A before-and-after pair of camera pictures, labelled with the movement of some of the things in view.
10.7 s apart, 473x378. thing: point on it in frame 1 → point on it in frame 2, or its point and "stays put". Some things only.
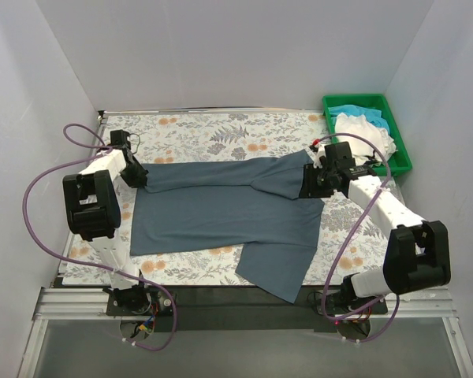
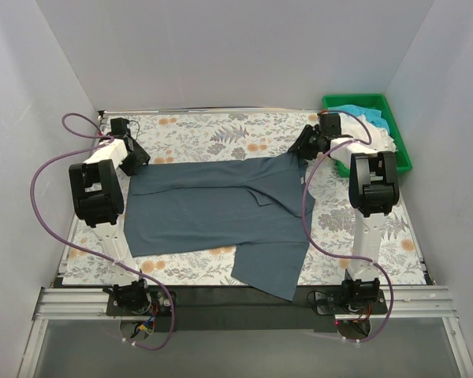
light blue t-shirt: (372, 116) stays put
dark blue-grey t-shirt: (252, 204) stays put
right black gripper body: (310, 181) → (303, 142)
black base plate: (230, 309) stays put
